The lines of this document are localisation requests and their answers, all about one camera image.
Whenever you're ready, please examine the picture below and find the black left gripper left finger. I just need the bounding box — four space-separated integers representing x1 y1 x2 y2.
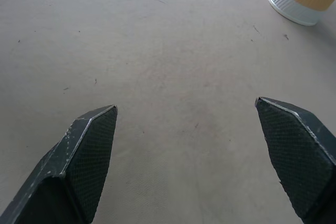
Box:
0 104 118 224

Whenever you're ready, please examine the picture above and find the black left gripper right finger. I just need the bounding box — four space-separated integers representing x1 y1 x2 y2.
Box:
254 97 336 224

